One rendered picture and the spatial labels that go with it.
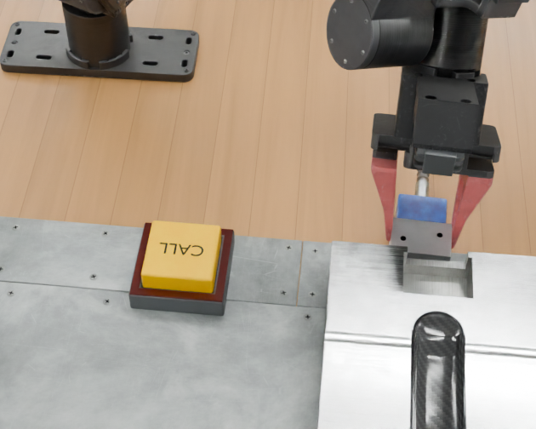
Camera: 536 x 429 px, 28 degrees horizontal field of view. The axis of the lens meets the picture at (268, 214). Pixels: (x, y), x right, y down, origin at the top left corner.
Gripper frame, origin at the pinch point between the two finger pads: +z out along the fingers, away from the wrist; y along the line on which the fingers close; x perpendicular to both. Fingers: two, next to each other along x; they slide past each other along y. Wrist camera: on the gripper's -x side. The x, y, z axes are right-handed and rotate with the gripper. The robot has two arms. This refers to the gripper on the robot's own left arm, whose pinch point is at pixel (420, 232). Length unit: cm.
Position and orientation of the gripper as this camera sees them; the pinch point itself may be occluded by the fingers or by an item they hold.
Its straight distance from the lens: 91.0
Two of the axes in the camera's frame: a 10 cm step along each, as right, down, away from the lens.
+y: 9.9, 1.2, -0.8
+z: -0.8, 9.3, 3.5
